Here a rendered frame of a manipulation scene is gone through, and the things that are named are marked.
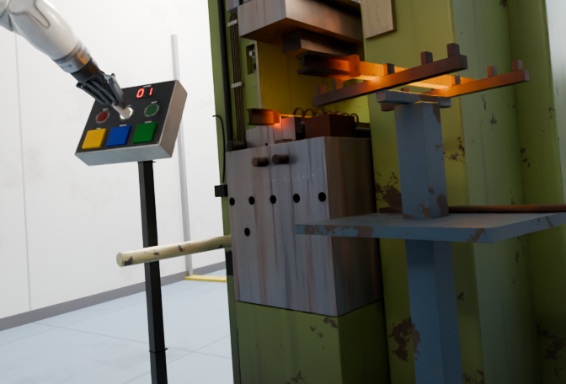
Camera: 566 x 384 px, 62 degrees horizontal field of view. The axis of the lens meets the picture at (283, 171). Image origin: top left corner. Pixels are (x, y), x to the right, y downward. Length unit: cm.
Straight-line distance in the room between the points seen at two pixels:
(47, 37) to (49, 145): 258
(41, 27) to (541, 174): 143
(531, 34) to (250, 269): 110
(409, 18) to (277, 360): 98
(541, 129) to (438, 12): 53
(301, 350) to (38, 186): 281
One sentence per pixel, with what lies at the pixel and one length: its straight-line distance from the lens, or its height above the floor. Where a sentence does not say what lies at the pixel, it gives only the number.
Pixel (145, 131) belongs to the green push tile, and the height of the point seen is 101.
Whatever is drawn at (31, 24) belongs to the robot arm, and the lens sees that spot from 131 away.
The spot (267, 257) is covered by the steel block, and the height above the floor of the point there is 61.
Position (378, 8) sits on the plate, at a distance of 136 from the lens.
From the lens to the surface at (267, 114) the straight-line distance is 135.
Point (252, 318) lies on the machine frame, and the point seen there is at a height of 43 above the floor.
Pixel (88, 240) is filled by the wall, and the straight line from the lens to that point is 400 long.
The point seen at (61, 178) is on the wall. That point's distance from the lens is 388.
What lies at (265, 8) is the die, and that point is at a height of 132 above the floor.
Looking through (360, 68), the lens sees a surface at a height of 98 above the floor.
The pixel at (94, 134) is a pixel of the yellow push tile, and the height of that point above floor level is 102.
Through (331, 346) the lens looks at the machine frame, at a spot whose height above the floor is 40.
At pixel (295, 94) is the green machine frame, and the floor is 113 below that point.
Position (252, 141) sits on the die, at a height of 94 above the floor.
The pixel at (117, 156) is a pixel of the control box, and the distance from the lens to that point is 169.
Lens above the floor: 79
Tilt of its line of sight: 2 degrees up
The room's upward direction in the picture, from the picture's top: 4 degrees counter-clockwise
